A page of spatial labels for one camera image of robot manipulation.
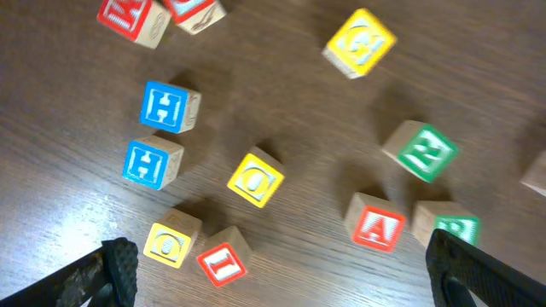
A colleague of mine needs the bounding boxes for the blue H block lower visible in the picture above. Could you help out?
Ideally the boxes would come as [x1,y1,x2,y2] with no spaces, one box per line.
[122,136,184,190]

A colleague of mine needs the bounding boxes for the red Q block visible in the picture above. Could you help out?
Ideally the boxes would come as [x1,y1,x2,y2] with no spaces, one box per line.
[520,149,545,196]

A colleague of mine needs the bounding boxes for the red 6 block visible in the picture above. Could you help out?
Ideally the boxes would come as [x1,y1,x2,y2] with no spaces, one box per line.
[164,0,227,35]

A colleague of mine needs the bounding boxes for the blue H block upper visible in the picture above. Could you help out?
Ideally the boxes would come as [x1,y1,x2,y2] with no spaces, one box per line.
[140,81,202,134]

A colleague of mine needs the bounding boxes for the red A block lower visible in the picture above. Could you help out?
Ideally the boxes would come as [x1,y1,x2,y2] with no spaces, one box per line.
[344,192,407,253]

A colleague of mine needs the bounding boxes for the blue h block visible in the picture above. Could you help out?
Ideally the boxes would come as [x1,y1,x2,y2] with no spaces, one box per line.
[122,136,184,190]
[140,81,202,134]

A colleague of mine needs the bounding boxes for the yellow o block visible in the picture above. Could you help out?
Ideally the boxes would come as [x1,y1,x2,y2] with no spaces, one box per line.
[227,147,285,208]
[143,209,202,269]

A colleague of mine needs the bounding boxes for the red M block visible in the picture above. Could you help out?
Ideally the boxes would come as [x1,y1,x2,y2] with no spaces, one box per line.
[96,0,171,49]

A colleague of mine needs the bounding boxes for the yellow G block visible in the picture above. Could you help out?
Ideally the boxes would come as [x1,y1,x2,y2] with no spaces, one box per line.
[322,9,398,79]

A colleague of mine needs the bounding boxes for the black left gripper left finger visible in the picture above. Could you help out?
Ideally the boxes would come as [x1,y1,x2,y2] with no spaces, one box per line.
[1,237,138,307]

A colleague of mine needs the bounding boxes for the red I block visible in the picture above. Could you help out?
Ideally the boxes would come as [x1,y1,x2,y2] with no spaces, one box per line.
[196,226,253,287]

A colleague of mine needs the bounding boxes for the yellow O block upper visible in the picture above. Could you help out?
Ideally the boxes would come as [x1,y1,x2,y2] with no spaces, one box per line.
[227,147,285,208]

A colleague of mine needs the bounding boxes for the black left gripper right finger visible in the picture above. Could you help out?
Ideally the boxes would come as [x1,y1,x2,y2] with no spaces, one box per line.
[426,229,545,307]

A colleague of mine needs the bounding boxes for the yellow O block lower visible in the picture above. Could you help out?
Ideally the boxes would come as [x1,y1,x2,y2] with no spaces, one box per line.
[143,209,202,269]

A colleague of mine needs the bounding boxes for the green r block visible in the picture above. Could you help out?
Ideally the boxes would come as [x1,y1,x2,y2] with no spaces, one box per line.
[410,200,482,246]
[381,120,459,182]

